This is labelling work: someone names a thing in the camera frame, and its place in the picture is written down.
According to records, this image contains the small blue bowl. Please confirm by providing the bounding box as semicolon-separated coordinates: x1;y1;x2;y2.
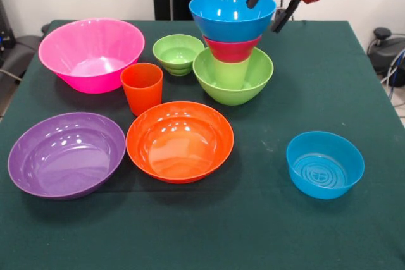
286;130;365;200

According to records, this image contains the light green cup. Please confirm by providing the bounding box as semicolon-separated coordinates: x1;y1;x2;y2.
213;58;251;90

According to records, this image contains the orange cup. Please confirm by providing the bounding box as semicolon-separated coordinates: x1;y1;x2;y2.
120;62;164;118

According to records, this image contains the wide purple bowl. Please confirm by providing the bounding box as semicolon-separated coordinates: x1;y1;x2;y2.
7;112;127;201

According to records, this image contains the large blue bowl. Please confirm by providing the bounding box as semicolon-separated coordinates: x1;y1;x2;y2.
189;0;277;43

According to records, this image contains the small green bowl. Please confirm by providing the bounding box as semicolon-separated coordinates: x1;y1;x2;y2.
152;34;206;77

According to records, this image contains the dark green tablecloth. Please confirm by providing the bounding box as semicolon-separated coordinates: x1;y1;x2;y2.
0;19;405;270

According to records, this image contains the large pink bowl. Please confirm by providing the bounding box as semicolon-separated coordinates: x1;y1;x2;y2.
38;18;146;95

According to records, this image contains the medium green bowl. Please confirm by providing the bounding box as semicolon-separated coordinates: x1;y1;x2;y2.
192;47;274;106

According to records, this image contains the wide orange bowl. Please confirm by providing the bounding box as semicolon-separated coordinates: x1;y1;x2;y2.
125;101;235;185

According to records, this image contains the black computer tower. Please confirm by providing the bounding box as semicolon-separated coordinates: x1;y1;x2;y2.
0;0;16;62

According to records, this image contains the small crimson bowl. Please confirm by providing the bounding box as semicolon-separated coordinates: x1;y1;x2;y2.
202;34;263;64

